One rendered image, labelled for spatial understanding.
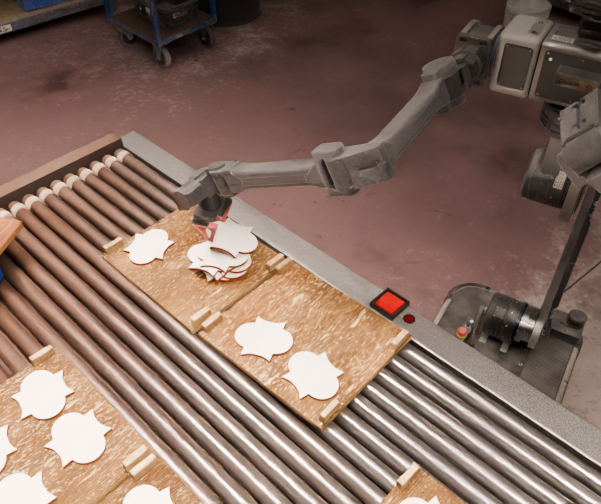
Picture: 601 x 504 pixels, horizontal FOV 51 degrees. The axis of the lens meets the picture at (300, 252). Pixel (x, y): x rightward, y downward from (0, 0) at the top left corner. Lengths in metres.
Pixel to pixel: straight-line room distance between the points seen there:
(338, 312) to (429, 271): 1.51
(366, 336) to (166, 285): 0.56
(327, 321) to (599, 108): 0.83
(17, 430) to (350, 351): 0.78
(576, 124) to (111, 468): 1.13
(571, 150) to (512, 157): 2.80
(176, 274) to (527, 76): 1.04
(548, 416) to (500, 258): 1.76
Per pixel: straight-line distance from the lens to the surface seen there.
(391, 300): 1.71
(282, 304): 1.68
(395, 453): 1.46
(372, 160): 1.27
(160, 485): 1.43
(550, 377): 2.54
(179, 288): 1.75
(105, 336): 1.71
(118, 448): 1.50
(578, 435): 1.59
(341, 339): 1.60
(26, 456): 1.55
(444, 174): 3.74
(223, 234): 1.76
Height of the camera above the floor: 2.19
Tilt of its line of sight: 44 degrees down
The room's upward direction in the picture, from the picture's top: 1 degrees counter-clockwise
